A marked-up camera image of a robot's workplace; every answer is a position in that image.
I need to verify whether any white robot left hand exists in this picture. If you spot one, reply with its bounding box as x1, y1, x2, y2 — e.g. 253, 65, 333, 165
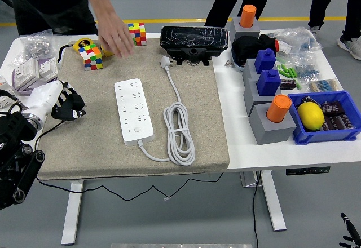
22, 79, 87, 125

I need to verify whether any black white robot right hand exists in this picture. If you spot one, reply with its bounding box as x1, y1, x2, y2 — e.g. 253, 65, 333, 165
339, 212, 361, 248

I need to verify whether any person's left hand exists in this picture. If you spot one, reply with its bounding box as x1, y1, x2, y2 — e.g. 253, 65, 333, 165
97, 11, 135, 59

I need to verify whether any black plug adapter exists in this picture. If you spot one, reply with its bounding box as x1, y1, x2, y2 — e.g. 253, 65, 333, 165
58, 92, 86, 113

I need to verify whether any white power strip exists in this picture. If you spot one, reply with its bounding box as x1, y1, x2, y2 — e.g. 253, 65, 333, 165
114, 78, 155, 147

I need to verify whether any small yellow tape measure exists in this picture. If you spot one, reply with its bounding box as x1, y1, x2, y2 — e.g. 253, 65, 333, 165
100, 43, 116, 58

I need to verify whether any purple tray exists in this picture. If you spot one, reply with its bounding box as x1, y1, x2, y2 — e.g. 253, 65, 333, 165
11, 57, 59, 96

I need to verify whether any tall scrambled puzzle cube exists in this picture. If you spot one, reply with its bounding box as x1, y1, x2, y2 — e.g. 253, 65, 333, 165
128, 22, 147, 47

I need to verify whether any white socket box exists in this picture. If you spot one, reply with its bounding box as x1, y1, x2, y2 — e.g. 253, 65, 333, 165
14, 59, 39, 90
38, 57, 59, 79

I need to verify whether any scrambled colour puzzle cube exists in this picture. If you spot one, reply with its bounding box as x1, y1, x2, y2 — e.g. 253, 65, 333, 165
78, 44, 104, 71

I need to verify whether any round yellow tape measure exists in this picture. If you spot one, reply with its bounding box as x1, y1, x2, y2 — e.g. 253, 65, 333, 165
57, 37, 98, 64

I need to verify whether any white circuit breaker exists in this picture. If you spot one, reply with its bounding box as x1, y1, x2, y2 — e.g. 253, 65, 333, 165
0, 75, 18, 110

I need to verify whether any clear bag of metal parts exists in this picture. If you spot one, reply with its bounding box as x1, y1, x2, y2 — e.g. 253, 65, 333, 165
8, 29, 70, 68

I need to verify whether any black table control panel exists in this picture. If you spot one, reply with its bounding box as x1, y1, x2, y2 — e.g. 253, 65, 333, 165
285, 166, 331, 176

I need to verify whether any black device in plastic wrap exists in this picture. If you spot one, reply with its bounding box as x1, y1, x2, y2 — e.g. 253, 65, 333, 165
159, 25, 228, 66

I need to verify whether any white table leg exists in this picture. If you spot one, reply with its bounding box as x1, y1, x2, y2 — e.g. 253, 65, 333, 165
259, 171, 288, 231
61, 180, 85, 246

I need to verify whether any blue plastic bin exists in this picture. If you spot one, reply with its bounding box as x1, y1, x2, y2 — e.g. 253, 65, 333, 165
287, 90, 361, 145

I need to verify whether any dark brown capacitor pack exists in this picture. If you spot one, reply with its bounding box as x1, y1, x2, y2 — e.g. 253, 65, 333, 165
320, 100, 355, 131

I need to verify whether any grey-brown mat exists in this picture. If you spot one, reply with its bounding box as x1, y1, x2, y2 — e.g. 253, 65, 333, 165
36, 38, 230, 181

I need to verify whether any grey square block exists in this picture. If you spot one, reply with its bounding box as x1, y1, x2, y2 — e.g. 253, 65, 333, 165
228, 16, 260, 43
243, 77, 282, 117
248, 103, 297, 146
241, 58, 279, 82

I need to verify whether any yellow lemon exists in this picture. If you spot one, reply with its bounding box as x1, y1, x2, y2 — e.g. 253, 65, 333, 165
297, 102, 325, 132

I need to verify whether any white bowl with blue rim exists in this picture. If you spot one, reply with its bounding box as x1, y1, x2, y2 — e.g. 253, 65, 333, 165
230, 53, 245, 73

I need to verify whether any black cloth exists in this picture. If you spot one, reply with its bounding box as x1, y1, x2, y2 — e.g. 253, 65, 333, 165
231, 33, 280, 68

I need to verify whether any orange cylinder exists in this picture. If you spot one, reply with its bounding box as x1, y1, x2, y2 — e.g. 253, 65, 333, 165
266, 94, 292, 123
239, 4, 257, 29

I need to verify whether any small black clip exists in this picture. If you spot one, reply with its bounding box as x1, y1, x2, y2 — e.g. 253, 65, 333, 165
300, 96, 321, 108

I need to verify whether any clear bag of taped resistors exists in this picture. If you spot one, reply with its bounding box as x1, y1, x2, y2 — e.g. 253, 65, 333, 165
307, 78, 344, 94

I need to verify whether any blue block with knob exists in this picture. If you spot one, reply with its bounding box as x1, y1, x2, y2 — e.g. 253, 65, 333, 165
256, 69, 282, 96
253, 48, 276, 74

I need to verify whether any clear bag of blue resistors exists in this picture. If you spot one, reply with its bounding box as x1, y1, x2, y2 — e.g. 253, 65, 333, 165
290, 53, 321, 81

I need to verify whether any small white carton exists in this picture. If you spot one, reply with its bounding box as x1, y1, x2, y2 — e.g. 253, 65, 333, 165
278, 41, 293, 54

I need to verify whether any large clear bag of resistors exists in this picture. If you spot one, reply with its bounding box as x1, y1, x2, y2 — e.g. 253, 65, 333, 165
275, 26, 323, 60

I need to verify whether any white power strip cord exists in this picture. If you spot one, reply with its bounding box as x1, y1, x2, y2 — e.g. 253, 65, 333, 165
138, 56, 196, 166

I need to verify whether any black hanging cable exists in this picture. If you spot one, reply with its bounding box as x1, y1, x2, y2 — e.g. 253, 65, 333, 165
252, 171, 262, 248

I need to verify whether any thin black plug cord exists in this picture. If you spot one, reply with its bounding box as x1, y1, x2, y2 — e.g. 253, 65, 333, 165
34, 119, 224, 202

